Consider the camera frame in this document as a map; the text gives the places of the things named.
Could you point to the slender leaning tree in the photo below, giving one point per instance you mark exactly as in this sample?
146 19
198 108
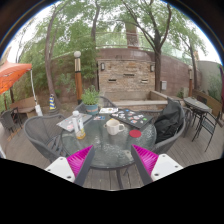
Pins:
49 66

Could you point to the small colourful card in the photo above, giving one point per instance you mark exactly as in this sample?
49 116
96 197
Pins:
99 118

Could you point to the orange patio umbrella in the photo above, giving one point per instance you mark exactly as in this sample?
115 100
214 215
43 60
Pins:
11 75

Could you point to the clear plastic bottle white cap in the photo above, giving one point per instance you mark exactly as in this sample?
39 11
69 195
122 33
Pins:
78 128

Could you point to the black metal chair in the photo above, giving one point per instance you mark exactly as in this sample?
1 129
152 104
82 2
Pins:
208 125
202 99
8 120

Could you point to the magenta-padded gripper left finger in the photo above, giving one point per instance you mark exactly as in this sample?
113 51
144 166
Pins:
63 166

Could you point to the white ceramic mug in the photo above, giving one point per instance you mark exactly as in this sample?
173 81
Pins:
112 127

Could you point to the wooden bench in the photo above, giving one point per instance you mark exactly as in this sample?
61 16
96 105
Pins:
25 105

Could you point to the round dark patio table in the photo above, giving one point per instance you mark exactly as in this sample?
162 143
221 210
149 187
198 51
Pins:
196 105

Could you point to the silver laptop with stickers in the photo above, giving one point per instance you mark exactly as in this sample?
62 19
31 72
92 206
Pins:
68 122

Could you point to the grey wall box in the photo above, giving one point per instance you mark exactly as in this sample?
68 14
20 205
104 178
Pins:
164 85

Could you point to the black wall lamp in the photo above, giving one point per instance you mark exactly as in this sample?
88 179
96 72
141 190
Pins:
152 68
103 66

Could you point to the green plant in blue pot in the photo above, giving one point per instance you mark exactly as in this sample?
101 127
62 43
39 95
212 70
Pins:
90 98

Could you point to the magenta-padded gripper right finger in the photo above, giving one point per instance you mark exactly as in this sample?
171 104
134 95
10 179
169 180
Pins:
160 166

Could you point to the thin dark tree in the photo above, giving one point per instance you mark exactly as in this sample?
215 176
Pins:
194 73

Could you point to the flat round red coaster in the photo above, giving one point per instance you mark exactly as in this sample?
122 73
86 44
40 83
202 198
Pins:
135 133

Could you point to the yellow blue striped cone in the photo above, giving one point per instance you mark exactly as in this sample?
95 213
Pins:
52 102

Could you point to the white sticker sheet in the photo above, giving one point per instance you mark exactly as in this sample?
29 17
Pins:
108 110

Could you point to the black jacket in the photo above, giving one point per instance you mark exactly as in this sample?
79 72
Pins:
168 121

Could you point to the large branching tree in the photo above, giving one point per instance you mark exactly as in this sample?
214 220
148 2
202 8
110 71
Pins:
157 73

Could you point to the black laptop with stickers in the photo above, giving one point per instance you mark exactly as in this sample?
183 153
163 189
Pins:
133 118

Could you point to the white pole stand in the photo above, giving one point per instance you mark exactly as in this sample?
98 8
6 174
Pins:
38 110

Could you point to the closed maroon umbrella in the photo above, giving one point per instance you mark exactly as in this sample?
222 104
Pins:
222 83

